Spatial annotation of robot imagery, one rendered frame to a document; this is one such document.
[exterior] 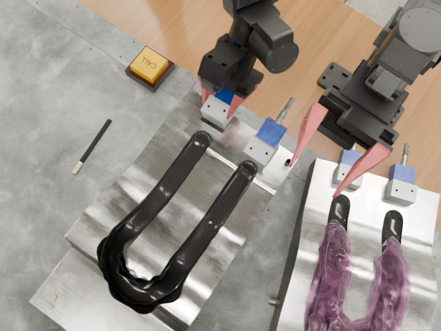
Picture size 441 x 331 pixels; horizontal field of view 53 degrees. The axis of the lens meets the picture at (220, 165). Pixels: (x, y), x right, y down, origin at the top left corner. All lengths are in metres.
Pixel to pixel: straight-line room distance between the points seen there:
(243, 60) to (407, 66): 0.31
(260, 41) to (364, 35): 0.51
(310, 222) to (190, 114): 0.31
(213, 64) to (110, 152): 0.37
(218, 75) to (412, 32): 0.29
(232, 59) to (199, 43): 0.37
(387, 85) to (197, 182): 0.45
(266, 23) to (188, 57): 0.40
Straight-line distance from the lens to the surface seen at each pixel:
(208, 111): 0.83
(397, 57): 0.51
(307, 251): 0.83
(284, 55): 0.69
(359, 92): 0.56
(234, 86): 0.77
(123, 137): 0.97
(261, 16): 0.70
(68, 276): 0.87
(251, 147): 0.84
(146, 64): 1.00
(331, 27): 1.15
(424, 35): 0.54
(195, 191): 0.84
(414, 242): 0.95
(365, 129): 0.54
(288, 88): 1.04
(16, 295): 0.96
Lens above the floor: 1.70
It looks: 72 degrees down
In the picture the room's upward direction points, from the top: 10 degrees clockwise
